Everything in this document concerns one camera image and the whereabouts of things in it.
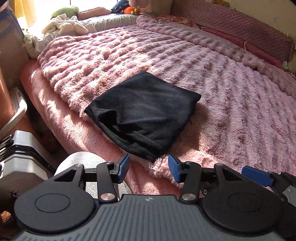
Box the black pants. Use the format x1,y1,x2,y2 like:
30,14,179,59
84,72,201,163

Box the pink fluffy blanket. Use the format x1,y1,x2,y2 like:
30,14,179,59
38,16,295,177

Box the grey storage box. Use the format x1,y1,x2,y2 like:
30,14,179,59
0,129,56,204

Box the red pillow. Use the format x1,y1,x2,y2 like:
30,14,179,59
201,27,282,69

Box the white crumpled cloth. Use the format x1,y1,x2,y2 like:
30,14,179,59
22,14,97,59

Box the quilted pink headboard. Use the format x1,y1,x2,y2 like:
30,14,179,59
171,1,294,62

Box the orange plush toy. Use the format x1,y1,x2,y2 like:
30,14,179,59
123,6,141,16

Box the dark blue cloth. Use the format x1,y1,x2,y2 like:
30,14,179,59
111,0,130,14

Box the green plush toy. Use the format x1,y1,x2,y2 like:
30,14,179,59
51,6,79,18

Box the pink curtain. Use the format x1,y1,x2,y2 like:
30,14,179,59
129,0,173,16

